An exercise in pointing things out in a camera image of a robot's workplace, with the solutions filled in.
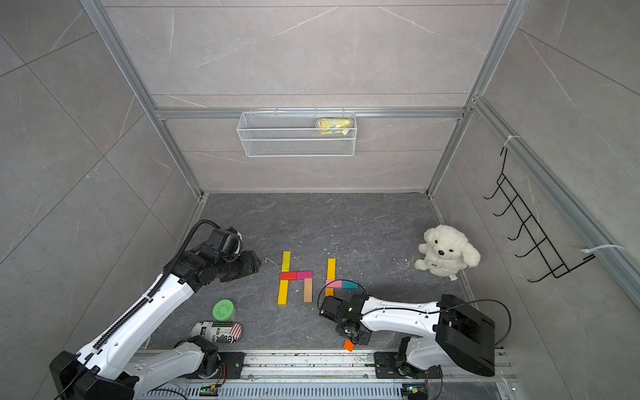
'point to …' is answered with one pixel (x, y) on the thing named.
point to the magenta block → (302, 275)
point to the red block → (288, 276)
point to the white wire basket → (297, 134)
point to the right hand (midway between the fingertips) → (348, 336)
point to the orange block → (348, 345)
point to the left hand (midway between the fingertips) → (256, 261)
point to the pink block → (334, 284)
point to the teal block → (347, 284)
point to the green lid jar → (223, 309)
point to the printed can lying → (222, 332)
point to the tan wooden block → (307, 290)
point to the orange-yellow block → (329, 292)
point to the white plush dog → (447, 251)
